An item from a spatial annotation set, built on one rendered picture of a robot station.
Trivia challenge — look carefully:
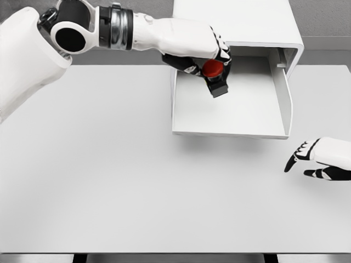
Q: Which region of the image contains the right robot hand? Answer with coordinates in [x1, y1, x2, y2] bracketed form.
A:
[284, 136, 351, 182]

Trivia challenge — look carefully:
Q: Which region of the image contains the white tabletop storage cabinet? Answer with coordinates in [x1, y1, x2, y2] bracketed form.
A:
[172, 0, 305, 80]

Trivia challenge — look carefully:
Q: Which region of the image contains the white cabinet drawer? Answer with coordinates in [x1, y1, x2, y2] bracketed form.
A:
[169, 55, 293, 138]

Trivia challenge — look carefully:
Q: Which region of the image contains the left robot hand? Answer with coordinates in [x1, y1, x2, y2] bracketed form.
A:
[161, 18, 233, 87]

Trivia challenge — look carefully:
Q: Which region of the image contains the red button black load switch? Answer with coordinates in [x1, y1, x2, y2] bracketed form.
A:
[201, 58, 229, 99]

